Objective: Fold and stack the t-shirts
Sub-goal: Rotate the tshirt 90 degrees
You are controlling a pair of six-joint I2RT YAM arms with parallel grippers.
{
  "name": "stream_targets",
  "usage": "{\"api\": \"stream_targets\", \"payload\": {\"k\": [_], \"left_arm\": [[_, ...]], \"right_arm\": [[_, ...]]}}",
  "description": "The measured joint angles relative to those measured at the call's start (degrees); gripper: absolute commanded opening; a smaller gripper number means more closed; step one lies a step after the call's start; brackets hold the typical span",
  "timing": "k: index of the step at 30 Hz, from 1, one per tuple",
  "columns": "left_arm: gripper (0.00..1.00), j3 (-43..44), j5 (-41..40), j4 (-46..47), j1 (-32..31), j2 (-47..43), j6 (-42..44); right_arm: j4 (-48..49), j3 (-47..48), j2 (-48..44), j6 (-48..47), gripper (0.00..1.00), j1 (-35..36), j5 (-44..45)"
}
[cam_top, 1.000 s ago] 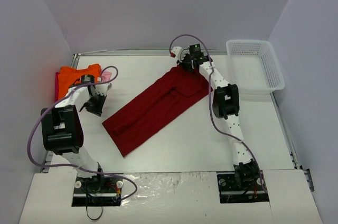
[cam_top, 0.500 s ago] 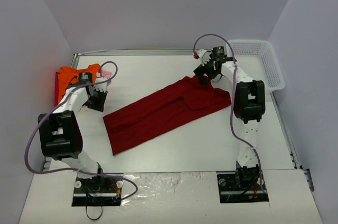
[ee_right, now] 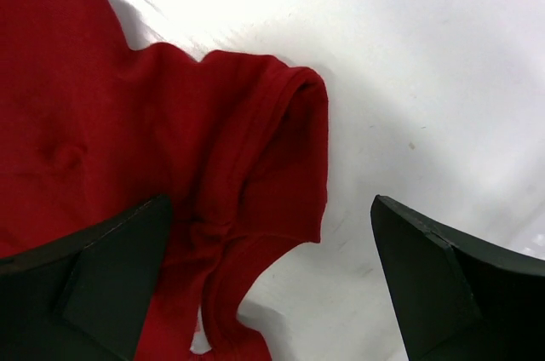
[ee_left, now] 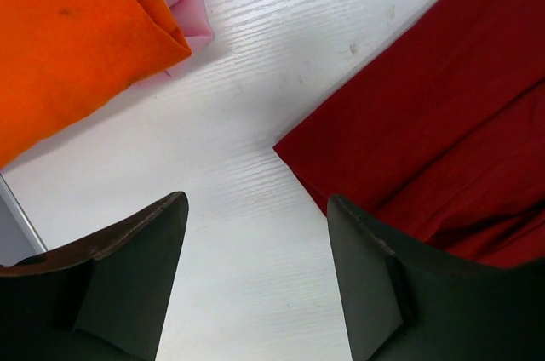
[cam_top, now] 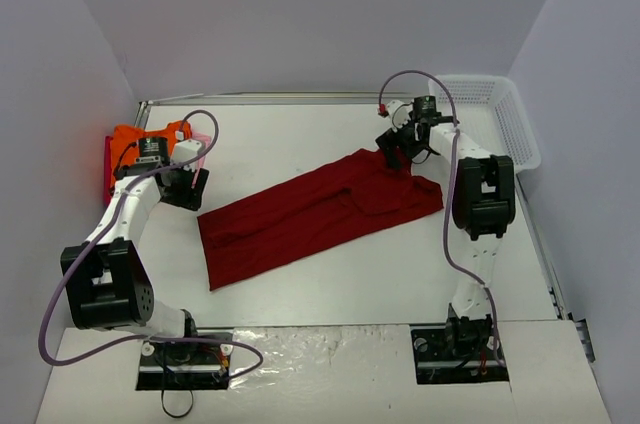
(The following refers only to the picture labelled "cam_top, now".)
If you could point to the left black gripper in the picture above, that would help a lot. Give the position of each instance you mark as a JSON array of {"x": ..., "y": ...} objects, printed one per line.
[{"x": 185, "y": 192}]

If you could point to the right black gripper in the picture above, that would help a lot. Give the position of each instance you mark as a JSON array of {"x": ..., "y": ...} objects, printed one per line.
[{"x": 396, "y": 142}]

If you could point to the dark red t-shirt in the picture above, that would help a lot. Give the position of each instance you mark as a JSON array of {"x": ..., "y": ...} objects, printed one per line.
[{"x": 336, "y": 203}]

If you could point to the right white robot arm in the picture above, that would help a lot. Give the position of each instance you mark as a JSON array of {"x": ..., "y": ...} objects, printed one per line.
[{"x": 480, "y": 201}]

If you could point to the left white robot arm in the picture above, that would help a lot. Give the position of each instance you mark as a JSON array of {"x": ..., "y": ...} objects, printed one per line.
[{"x": 107, "y": 286}]

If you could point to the folded light pink t-shirt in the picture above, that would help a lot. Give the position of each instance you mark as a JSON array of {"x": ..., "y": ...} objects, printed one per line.
[{"x": 205, "y": 141}]

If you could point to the folded orange t-shirt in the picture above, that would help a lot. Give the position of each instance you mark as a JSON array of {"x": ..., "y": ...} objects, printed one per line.
[{"x": 123, "y": 146}]

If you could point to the white plastic basket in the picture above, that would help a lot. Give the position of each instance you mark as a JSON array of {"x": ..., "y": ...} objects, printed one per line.
[{"x": 490, "y": 111}]

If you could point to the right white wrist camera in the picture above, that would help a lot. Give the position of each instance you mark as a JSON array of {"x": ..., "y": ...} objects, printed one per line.
[{"x": 397, "y": 112}]

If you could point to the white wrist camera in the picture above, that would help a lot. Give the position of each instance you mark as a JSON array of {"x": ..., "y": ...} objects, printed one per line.
[
  {"x": 186, "y": 152},
  {"x": 397, "y": 112}
]

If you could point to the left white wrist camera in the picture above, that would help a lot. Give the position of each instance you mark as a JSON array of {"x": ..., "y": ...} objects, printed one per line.
[{"x": 186, "y": 152}]

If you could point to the aluminium table frame rail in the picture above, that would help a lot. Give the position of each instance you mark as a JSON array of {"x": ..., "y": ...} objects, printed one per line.
[{"x": 257, "y": 98}]

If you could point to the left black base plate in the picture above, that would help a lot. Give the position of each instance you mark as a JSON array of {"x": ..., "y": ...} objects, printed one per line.
[{"x": 185, "y": 366}]

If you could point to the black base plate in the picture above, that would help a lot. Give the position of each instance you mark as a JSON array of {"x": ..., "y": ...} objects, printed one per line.
[
  {"x": 439, "y": 361},
  {"x": 185, "y": 366}
]

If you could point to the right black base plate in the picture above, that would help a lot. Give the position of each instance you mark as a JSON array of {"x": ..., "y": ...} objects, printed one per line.
[{"x": 439, "y": 361}]

